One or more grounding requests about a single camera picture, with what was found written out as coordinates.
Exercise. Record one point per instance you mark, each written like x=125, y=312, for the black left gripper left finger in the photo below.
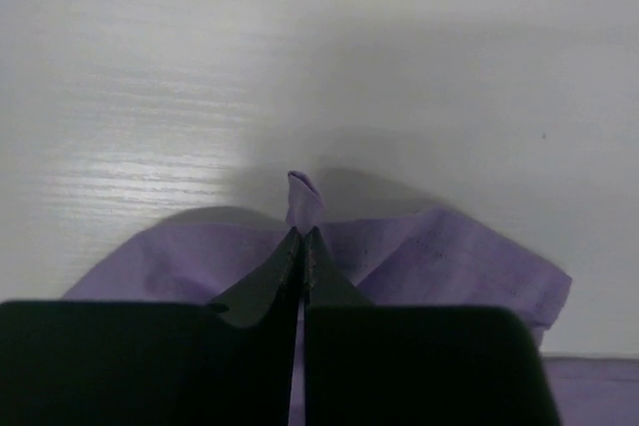
x=228, y=361

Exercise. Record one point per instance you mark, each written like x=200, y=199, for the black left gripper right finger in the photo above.
x=409, y=365

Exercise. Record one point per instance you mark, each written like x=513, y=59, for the purple t shirt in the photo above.
x=434, y=257

